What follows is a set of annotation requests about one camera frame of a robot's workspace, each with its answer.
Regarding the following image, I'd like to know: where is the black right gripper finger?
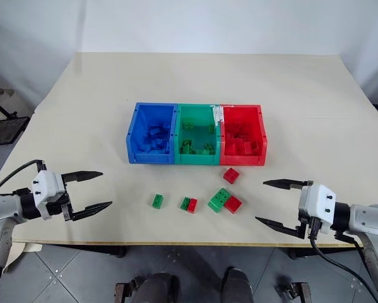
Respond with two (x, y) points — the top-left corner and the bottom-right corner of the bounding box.
(254, 216), (305, 239)
(263, 178), (305, 191)

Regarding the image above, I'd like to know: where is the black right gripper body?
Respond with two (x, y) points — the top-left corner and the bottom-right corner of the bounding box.
(297, 180), (322, 242)

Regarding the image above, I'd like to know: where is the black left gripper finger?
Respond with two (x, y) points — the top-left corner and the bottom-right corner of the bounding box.
(67, 170), (104, 185)
(73, 201), (114, 222)

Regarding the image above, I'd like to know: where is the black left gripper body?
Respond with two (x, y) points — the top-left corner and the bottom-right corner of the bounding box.
(45, 174), (77, 223)

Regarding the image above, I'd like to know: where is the black table support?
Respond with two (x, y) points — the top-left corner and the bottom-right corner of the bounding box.
(287, 246), (366, 260)

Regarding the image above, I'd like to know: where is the red plastic bin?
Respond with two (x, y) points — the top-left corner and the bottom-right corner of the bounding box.
(219, 104), (268, 167)

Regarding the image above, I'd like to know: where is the red square toy brick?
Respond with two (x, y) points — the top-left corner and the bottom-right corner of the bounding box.
(223, 194), (244, 215)
(223, 167), (244, 185)

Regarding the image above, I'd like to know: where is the beige cardboard piece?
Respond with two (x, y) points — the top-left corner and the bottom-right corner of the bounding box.
(1, 242), (43, 273)

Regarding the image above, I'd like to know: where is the large green toy brick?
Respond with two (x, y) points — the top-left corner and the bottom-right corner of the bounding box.
(207, 187), (232, 213)

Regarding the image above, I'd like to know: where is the blue plastic bin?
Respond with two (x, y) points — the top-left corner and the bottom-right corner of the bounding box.
(126, 102), (179, 165)

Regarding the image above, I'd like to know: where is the dark rounded shape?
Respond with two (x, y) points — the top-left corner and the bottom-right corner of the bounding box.
(221, 267), (253, 303)
(133, 272), (180, 303)

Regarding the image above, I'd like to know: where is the black mesh box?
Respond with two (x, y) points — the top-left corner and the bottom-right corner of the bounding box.
(0, 116), (31, 148)

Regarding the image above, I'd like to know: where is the green plastic bin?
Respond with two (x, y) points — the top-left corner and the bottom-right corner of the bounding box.
(174, 103), (224, 166)

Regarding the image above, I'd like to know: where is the white tape strip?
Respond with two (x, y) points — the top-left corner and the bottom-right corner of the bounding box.
(208, 104), (235, 128)

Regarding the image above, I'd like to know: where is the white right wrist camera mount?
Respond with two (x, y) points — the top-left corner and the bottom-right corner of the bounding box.
(298, 184), (338, 235)

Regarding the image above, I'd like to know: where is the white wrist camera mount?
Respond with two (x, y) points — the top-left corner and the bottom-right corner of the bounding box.
(298, 184), (338, 235)
(31, 170), (67, 221)

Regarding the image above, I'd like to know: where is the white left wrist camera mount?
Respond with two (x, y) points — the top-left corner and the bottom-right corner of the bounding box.
(31, 170), (67, 221)

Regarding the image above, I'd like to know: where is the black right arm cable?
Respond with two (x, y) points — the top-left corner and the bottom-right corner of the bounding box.
(307, 217), (378, 303)

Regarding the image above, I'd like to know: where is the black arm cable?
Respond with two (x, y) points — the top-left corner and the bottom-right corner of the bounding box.
(307, 217), (378, 303)
(0, 159), (47, 196)

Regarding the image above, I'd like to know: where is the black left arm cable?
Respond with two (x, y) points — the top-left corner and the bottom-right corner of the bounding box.
(0, 159), (47, 196)

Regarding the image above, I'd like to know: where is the rusty metal bracket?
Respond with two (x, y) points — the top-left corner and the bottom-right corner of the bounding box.
(114, 276), (136, 303)
(276, 277), (313, 303)

